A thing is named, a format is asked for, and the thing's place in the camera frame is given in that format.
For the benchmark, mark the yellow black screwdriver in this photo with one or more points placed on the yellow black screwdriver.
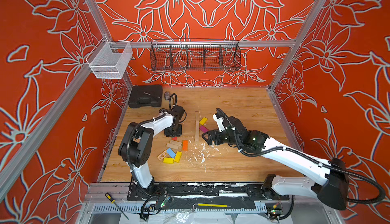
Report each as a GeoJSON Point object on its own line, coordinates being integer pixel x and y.
{"type": "Point", "coordinates": [113, 201]}

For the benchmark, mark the metal ball valve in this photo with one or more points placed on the metal ball valve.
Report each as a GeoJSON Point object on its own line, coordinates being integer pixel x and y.
{"type": "Point", "coordinates": [167, 96]}

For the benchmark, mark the white mesh basket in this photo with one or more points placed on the white mesh basket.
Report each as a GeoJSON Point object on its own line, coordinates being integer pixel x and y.
{"type": "Point", "coordinates": [108, 60]}

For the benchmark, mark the black plastic tool case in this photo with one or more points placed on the black plastic tool case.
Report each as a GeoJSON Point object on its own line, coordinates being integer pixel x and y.
{"type": "Point", "coordinates": [146, 95]}

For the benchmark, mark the yellow pencil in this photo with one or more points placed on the yellow pencil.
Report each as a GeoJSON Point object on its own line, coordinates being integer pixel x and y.
{"type": "Point", "coordinates": [213, 205]}

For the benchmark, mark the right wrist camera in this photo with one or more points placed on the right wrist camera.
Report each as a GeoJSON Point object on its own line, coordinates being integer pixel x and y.
{"type": "Point", "coordinates": [222, 121]}

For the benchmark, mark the magenta block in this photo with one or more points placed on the magenta block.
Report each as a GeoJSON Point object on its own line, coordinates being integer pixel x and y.
{"type": "Point", "coordinates": [203, 129]}

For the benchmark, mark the natural wood block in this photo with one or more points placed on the natural wood block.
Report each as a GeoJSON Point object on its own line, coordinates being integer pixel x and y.
{"type": "Point", "coordinates": [197, 136]}
{"type": "Point", "coordinates": [173, 146]}
{"type": "Point", "coordinates": [176, 143]}
{"type": "Point", "coordinates": [197, 126]}
{"type": "Point", "coordinates": [197, 116]}

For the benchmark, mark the orange block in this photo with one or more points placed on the orange block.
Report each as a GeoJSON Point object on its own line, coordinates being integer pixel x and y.
{"type": "Point", "coordinates": [185, 144]}

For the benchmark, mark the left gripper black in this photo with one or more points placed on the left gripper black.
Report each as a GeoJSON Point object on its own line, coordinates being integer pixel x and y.
{"type": "Point", "coordinates": [179, 133]}

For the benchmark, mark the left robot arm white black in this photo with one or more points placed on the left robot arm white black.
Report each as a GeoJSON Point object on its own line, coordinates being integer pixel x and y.
{"type": "Point", "coordinates": [136, 145]}

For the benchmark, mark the blue block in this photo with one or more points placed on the blue block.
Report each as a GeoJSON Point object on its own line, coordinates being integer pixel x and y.
{"type": "Point", "coordinates": [171, 153]}

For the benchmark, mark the yellow block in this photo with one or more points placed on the yellow block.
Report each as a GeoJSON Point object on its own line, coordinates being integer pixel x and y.
{"type": "Point", "coordinates": [168, 160]}
{"type": "Point", "coordinates": [178, 157]}
{"type": "Point", "coordinates": [203, 121]}

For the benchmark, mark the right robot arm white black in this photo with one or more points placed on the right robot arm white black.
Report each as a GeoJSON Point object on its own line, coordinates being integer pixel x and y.
{"type": "Point", "coordinates": [328, 181]}

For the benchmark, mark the printed wooden block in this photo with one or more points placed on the printed wooden block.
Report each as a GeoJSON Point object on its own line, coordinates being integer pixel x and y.
{"type": "Point", "coordinates": [163, 155]}

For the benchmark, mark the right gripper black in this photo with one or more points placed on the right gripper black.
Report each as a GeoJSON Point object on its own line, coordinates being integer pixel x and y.
{"type": "Point", "coordinates": [218, 140]}

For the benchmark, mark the black wire basket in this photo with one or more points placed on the black wire basket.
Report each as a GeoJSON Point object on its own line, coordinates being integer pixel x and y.
{"type": "Point", "coordinates": [187, 54]}

